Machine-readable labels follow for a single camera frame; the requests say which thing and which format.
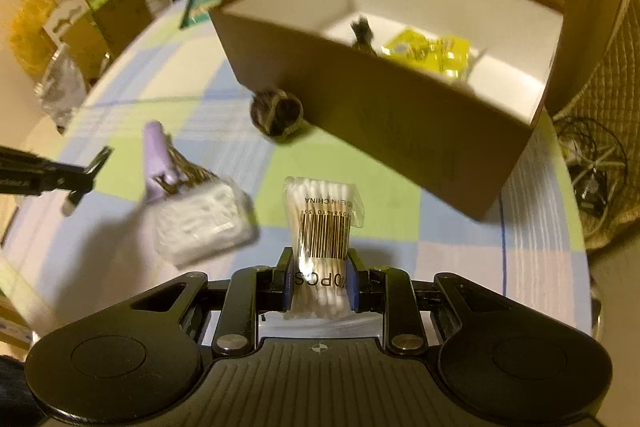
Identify cotton swab plastic bag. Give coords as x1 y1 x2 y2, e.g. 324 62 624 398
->
284 176 364 320

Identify clear plastic cotton pad box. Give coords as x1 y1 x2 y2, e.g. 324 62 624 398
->
154 178 255 267

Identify leopard pattern hair claw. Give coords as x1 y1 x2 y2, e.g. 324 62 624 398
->
153 138 218 195

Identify brown fuzzy scrunchie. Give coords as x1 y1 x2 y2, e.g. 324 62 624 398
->
250 89 304 142

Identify yellow sachet packet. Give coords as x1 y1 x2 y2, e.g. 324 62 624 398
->
381 27 471 80

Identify black charging cable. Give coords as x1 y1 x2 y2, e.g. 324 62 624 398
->
349 15 378 56

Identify yellow mesh bag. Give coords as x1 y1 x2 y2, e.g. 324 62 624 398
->
9 0 58 80

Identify plaid tablecloth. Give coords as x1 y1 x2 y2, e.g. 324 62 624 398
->
1 2 591 335

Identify cardboard boxes beside table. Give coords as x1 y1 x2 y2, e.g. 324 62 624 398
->
43 0 174 84

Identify large brown cardboard box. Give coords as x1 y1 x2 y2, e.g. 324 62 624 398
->
210 0 563 220

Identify green snack bag lower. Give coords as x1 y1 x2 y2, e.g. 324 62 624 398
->
179 0 222 29

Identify tangled cables on chair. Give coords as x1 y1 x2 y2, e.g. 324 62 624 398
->
554 116 629 241

